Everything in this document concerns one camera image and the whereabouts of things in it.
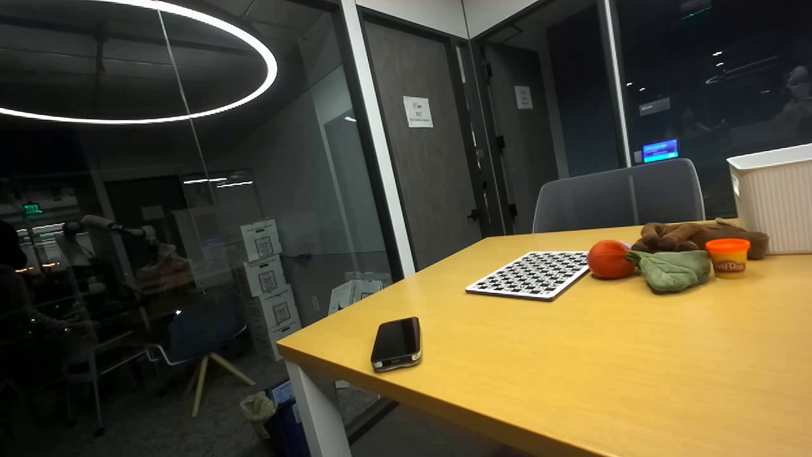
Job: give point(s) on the black phone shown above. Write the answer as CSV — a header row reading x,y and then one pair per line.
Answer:
x,y
397,344

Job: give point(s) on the large white paper door sign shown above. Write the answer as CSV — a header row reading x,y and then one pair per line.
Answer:
x,y
416,111

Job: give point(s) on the white keyboard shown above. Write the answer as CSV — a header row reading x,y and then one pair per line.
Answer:
x,y
530,275

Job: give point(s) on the white cardboard box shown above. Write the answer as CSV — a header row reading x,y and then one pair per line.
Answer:
x,y
264,276
261,240
279,309

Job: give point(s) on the small white paper door sign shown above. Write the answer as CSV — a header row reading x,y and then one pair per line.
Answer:
x,y
523,96

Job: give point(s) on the grey office chair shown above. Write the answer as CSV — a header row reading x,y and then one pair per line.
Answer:
x,y
609,198

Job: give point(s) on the orange ball toy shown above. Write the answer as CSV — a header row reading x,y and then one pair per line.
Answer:
x,y
609,260

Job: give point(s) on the blue bin under table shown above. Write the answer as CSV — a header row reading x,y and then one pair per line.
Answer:
x,y
290,422

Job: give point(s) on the small waste bin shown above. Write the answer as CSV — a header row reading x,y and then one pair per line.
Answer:
x,y
256,407

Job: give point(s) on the dark chair with wooden legs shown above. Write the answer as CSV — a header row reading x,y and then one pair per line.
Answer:
x,y
198,333

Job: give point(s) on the blue glowing screen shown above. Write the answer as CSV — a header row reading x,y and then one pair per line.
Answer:
x,y
661,149

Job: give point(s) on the brown plush toy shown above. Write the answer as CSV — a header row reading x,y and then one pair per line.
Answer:
x,y
676,233

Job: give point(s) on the green plush toy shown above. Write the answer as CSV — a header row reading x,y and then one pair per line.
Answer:
x,y
673,271

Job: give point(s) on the small orange play-dough cup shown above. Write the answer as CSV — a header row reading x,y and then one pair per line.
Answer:
x,y
726,255

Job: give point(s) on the white ribbed plastic bin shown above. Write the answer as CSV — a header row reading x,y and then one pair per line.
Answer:
x,y
778,205

